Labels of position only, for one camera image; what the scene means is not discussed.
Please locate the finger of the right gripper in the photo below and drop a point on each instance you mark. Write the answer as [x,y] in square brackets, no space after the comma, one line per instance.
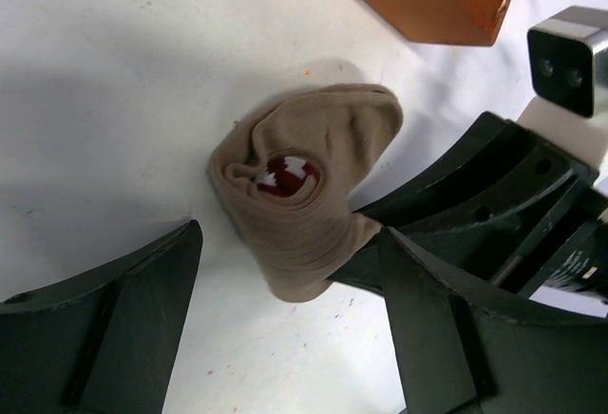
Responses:
[362,271]

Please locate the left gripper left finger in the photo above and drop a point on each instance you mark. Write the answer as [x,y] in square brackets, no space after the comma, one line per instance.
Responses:
[105,340]

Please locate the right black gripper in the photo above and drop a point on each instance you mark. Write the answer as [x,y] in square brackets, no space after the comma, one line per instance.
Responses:
[495,170]

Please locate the tan sock with maroon cuff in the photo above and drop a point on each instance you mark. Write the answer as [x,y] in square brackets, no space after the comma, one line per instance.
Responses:
[284,174]

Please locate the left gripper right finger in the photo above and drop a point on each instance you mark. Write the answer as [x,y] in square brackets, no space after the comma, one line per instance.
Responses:
[465,346]

